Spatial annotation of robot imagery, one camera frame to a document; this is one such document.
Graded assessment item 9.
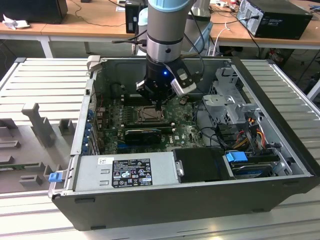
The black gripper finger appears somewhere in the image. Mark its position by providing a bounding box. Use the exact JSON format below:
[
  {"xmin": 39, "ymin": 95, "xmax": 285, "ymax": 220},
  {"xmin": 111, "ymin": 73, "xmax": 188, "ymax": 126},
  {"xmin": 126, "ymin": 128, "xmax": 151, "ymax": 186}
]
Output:
[
  {"xmin": 159, "ymin": 84, "xmax": 176, "ymax": 111},
  {"xmin": 135, "ymin": 78, "xmax": 162, "ymax": 111}
]

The CPU with silver top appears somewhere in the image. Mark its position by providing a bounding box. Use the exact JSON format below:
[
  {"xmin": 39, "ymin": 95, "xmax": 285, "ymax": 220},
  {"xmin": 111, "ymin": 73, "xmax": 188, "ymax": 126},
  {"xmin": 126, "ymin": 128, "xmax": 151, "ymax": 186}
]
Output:
[{"xmin": 142, "ymin": 109, "xmax": 160, "ymax": 120}]

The metal socket cover frame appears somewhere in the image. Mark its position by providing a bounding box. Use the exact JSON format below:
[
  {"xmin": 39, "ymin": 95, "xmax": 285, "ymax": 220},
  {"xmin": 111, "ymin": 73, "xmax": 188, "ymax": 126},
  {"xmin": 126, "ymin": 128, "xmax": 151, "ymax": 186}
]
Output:
[{"xmin": 137, "ymin": 106, "xmax": 165, "ymax": 123}]

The CPU socket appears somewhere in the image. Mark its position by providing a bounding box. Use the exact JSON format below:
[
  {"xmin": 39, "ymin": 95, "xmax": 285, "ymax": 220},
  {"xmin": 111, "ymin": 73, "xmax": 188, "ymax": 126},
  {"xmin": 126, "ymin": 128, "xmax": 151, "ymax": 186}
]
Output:
[{"xmin": 135, "ymin": 104, "xmax": 167, "ymax": 124}]

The green motherboard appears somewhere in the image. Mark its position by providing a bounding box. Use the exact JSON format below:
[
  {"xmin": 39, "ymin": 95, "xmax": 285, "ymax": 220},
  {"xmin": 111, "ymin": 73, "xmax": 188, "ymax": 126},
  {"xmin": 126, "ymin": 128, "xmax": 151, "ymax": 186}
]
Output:
[{"xmin": 98, "ymin": 96, "xmax": 208, "ymax": 155}]

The black graphics card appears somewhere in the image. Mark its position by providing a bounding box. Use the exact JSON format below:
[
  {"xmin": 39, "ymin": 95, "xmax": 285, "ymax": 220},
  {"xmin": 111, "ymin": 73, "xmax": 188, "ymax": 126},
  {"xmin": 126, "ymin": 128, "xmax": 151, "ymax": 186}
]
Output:
[{"xmin": 123, "ymin": 128, "xmax": 163, "ymax": 145}]

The metal drive cage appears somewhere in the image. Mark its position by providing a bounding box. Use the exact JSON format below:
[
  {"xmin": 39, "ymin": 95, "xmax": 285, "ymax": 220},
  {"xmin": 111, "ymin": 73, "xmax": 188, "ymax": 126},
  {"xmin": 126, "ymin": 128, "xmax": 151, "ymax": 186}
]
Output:
[{"xmin": 201, "ymin": 66, "xmax": 266, "ymax": 127}]

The silver port block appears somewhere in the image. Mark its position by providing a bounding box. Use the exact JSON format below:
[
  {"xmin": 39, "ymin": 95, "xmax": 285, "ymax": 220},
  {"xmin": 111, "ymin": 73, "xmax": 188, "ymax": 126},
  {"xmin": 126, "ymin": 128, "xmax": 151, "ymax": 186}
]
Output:
[{"xmin": 96, "ymin": 109, "xmax": 106, "ymax": 131}]

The grey case latch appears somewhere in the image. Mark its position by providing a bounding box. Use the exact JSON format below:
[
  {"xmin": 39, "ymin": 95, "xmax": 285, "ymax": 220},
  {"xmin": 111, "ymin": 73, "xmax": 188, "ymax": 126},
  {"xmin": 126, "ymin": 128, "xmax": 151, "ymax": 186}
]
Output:
[{"xmin": 86, "ymin": 55, "xmax": 102, "ymax": 74}]

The pale blue teach pendant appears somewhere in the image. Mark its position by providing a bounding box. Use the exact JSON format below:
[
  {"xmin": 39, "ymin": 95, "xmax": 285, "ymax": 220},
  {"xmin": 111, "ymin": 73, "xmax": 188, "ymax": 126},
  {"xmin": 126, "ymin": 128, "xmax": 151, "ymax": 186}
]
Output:
[{"xmin": 192, "ymin": 21, "xmax": 214, "ymax": 56}]

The small black PC tower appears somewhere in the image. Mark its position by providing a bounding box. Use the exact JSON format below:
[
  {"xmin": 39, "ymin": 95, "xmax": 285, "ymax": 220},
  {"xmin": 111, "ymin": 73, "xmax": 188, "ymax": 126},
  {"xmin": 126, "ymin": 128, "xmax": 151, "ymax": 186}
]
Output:
[{"xmin": 124, "ymin": 0, "xmax": 149, "ymax": 35}]

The black plastic shroud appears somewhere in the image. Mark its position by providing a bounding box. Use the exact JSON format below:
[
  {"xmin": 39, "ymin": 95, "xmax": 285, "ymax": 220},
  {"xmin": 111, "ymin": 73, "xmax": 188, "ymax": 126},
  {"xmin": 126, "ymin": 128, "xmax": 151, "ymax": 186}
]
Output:
[{"xmin": 172, "ymin": 146, "xmax": 237, "ymax": 184}]

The wooden desk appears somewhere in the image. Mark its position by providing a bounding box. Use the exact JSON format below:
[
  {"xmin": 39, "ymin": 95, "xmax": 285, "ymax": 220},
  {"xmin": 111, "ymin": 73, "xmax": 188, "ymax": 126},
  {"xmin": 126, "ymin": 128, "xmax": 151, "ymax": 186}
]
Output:
[
  {"xmin": 0, "ymin": 0, "xmax": 148, "ymax": 58},
  {"xmin": 209, "ymin": 0, "xmax": 320, "ymax": 60}
]

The blue disk carrier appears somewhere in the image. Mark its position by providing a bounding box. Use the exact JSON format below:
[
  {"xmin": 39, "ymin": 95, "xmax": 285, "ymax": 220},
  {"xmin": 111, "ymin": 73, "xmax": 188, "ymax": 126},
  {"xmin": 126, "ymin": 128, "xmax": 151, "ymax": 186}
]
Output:
[{"xmin": 224, "ymin": 151, "xmax": 248, "ymax": 171}]

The grey power supply unit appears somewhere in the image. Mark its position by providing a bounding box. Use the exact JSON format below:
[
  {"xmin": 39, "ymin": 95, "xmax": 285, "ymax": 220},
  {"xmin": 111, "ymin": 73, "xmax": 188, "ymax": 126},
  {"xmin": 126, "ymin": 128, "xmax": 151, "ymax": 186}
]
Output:
[{"xmin": 71, "ymin": 151, "xmax": 180, "ymax": 194}]

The hard disk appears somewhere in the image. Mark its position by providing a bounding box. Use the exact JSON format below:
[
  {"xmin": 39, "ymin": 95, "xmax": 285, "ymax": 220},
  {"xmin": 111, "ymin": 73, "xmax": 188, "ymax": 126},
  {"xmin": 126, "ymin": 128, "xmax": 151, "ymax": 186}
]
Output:
[{"xmin": 231, "ymin": 162, "xmax": 275, "ymax": 180}]

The black PC case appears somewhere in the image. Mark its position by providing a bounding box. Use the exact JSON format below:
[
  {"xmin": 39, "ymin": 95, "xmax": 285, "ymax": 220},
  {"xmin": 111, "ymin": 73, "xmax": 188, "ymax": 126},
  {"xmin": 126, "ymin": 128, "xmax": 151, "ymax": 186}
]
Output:
[{"xmin": 47, "ymin": 55, "xmax": 320, "ymax": 232}]

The blue case latch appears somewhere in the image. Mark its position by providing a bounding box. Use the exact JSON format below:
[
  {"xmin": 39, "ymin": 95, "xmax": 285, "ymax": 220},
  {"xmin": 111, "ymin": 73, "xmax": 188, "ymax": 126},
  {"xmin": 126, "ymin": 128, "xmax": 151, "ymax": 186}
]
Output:
[{"xmin": 48, "ymin": 172, "xmax": 63, "ymax": 184}]

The grey parts rack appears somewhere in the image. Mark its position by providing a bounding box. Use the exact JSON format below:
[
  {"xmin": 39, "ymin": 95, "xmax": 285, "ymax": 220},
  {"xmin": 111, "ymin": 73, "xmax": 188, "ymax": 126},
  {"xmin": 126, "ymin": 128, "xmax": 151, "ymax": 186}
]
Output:
[{"xmin": 0, "ymin": 102, "xmax": 79, "ymax": 195}]

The large black PC tower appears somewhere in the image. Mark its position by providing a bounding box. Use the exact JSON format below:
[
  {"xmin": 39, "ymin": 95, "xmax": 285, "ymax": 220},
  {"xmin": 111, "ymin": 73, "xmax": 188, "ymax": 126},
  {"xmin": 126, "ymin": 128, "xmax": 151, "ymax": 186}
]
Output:
[{"xmin": 236, "ymin": 0, "xmax": 314, "ymax": 41}]

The black box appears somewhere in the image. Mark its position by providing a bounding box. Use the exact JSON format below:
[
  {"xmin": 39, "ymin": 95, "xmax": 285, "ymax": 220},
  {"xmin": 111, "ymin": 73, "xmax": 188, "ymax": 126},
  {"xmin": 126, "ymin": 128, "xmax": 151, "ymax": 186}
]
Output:
[{"xmin": 0, "ymin": 0, "xmax": 69, "ymax": 25}]

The crumpled white paper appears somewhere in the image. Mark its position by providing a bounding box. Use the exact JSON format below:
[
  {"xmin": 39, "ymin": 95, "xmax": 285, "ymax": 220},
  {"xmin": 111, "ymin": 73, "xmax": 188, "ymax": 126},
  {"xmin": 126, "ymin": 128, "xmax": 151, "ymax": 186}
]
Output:
[{"xmin": 1, "ymin": 13, "xmax": 31, "ymax": 31}]

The green RAM stick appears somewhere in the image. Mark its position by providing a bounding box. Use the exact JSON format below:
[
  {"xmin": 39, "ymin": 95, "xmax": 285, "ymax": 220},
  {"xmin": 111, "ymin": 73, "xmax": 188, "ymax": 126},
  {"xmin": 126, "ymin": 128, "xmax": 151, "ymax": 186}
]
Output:
[{"xmin": 0, "ymin": 162, "xmax": 42, "ymax": 173}]

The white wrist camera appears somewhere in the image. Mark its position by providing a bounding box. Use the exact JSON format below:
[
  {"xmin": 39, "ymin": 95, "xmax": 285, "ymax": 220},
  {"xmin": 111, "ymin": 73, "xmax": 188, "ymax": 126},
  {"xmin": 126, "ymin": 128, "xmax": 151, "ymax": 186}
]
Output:
[{"xmin": 163, "ymin": 59, "xmax": 198, "ymax": 97}]

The black camera cable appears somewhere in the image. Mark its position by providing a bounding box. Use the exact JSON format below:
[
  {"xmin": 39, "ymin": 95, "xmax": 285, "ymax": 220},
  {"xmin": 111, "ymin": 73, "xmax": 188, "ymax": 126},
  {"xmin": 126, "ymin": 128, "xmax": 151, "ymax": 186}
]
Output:
[{"xmin": 183, "ymin": 33, "xmax": 205, "ymax": 82}]

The thin red wire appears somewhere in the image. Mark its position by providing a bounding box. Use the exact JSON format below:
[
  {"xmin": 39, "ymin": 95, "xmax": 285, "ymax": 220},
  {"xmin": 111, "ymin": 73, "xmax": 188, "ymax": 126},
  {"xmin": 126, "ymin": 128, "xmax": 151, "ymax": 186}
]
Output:
[{"xmin": 96, "ymin": 91, "xmax": 106, "ymax": 112}]

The white cable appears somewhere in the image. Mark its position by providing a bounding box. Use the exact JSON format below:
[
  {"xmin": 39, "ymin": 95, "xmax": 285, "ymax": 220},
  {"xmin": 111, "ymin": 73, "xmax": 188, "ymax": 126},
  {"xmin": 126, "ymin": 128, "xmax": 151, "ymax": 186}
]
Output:
[{"xmin": 206, "ymin": 21, "xmax": 232, "ymax": 57}]

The black power cable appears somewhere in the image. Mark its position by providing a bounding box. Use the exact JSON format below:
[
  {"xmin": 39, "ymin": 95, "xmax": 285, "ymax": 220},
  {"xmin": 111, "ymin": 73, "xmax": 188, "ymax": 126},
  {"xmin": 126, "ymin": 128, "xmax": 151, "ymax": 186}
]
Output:
[{"xmin": 236, "ymin": 14, "xmax": 262, "ymax": 60}]

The yellow orange wire bundle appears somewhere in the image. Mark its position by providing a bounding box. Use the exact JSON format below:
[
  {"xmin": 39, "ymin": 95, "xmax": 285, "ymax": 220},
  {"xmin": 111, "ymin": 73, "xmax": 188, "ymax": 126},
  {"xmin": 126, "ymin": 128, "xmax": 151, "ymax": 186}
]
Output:
[{"xmin": 231, "ymin": 123, "xmax": 267, "ymax": 150}]

